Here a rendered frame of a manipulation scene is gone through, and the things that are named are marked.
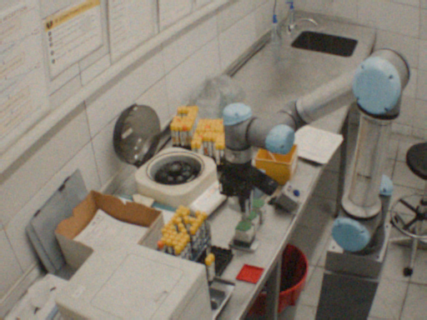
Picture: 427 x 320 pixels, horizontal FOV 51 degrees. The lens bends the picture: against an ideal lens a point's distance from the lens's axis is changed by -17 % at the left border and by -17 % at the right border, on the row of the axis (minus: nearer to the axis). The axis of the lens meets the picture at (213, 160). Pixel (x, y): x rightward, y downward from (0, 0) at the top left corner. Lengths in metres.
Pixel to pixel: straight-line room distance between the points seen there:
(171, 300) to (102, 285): 0.17
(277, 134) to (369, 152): 0.27
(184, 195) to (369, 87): 0.84
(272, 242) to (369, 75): 0.77
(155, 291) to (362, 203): 0.54
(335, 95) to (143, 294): 0.68
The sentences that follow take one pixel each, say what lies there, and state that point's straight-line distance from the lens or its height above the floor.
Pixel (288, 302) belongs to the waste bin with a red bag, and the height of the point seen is 0.35.
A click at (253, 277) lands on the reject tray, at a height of 0.88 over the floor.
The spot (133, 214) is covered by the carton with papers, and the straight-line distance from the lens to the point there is 1.66.
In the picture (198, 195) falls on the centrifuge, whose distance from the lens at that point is 1.75.
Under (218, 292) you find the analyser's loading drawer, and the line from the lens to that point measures 1.42.
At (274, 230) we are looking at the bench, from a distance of 1.70.
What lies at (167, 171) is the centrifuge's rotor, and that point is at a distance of 1.83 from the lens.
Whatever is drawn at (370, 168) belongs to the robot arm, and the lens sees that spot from 1.20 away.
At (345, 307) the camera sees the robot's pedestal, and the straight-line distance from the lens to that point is 1.67.
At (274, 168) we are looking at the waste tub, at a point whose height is 0.94.
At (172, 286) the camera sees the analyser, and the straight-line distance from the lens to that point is 1.13.
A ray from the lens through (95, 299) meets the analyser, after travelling 1.13.
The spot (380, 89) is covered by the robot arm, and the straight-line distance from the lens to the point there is 1.07.
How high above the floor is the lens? 2.00
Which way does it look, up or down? 34 degrees down
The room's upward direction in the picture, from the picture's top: 5 degrees counter-clockwise
